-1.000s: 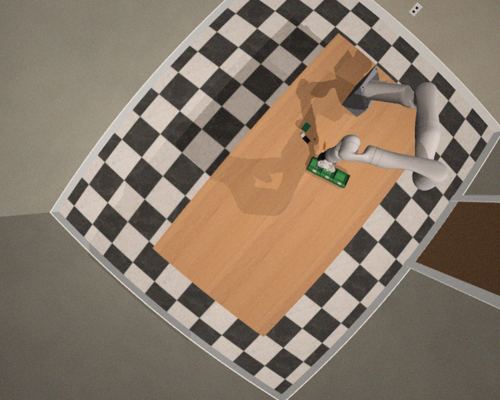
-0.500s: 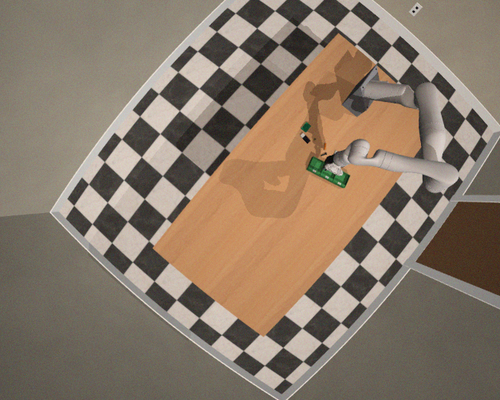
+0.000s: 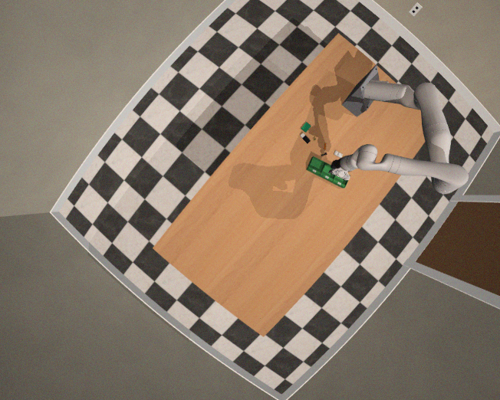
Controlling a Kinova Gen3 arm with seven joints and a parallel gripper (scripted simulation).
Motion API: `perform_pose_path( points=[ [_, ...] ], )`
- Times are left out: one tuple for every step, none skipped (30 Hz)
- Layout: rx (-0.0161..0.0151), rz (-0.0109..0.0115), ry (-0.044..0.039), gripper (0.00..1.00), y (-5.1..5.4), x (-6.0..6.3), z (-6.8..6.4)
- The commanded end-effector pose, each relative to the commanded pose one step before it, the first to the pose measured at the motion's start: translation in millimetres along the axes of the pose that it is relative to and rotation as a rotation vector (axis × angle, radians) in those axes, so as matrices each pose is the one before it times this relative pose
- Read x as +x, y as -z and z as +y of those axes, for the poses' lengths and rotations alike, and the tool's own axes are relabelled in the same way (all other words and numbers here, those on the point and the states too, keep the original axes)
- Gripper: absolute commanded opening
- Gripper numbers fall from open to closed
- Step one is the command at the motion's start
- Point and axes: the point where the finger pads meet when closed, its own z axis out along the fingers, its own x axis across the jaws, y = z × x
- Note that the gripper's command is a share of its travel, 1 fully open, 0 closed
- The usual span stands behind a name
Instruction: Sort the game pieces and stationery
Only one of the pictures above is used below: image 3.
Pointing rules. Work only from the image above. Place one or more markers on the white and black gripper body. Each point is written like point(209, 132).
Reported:
point(342, 168)

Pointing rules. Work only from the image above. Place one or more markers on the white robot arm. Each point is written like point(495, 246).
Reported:
point(446, 177)

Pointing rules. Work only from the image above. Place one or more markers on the green rectangular block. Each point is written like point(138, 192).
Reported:
point(306, 127)

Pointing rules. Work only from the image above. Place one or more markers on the green three-compartment bin rack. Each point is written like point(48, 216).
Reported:
point(321, 168)

